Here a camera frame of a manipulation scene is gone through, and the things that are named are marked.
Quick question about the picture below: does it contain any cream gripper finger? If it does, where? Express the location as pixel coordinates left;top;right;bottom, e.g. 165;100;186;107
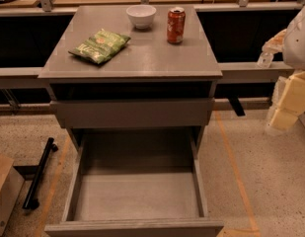
266;71;305;131
262;30;286;54

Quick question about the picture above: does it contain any red coke can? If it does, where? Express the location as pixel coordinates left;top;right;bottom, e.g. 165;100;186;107
167;7;186;44

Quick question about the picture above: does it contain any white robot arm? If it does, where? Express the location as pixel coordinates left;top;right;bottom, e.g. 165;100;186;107
257;5;305;134

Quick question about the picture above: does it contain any closed grey top drawer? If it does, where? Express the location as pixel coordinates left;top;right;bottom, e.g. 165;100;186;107
50;99;214;128

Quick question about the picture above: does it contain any grey drawer cabinet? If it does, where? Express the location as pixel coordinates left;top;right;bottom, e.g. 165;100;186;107
39;5;222;144

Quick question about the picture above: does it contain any open grey middle drawer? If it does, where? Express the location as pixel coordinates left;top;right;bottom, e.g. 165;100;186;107
44;127;224;237

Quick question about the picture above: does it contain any clear plastic bottle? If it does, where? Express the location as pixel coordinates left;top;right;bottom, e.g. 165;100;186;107
257;51;273;68

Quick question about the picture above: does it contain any white ceramic bowl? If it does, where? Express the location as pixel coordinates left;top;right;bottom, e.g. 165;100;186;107
126;4;157;29

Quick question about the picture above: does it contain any green chip bag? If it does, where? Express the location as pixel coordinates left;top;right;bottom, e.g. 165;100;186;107
69;29;131;65

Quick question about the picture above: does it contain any black metal bar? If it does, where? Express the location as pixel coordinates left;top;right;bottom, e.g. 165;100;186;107
22;137;58;210

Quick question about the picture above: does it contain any brown cardboard box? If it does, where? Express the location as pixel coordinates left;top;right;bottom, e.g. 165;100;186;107
0;153;24;237

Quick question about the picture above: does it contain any grey metal rail shelf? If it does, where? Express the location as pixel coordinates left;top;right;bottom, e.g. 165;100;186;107
0;61;294;89

